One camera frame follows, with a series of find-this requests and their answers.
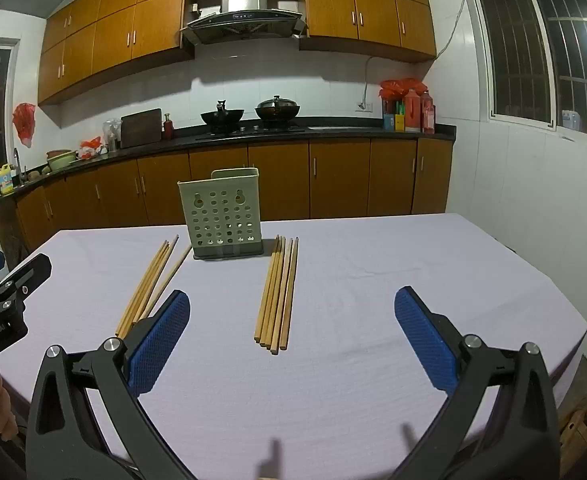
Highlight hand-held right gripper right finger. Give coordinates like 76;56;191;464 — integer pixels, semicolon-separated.
388;286;560;480

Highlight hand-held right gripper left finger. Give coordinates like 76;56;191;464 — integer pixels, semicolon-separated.
27;290;199;480

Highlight green perforated utensil holder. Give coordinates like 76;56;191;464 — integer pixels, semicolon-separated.
177;167;265;261

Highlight purple tablecloth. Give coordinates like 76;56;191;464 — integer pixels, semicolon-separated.
0;212;587;480

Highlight stacked green bowls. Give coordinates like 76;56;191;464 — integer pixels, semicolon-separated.
46;149;79;173

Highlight hanging red plastic bag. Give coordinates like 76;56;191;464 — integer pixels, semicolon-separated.
13;103;37;148

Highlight clear plastic container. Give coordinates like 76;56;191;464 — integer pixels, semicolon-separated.
104;119;123;152

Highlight wooden stool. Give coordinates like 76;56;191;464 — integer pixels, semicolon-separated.
558;407;587;461

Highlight dark wooden cutting board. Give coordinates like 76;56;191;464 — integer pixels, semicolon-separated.
120;108;163;148

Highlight wooden base cabinets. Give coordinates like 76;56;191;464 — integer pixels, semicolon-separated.
16;139;457;251

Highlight black kitchen countertop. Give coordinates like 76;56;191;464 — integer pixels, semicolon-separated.
0;124;458;201

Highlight tall red bottle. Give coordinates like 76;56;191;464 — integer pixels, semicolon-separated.
404;89;421;133
420;91;435;135

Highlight gas stove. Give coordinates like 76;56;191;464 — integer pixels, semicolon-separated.
193;125;307;140

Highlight black wok with lid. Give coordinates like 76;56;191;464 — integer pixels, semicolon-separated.
254;95;301;123

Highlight large barred window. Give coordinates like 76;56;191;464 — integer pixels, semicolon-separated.
461;0;587;143

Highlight steel range hood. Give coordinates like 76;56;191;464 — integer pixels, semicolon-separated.
180;0;308;45

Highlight black wok with handle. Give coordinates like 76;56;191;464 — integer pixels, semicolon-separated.
200;101;245;128

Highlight wooden wall cabinets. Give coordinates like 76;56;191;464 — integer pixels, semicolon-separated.
37;0;437;107

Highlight outlet cable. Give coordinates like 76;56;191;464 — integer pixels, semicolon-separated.
362;55;374;106

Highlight thin wall cable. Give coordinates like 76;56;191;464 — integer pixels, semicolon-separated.
436;0;474;61

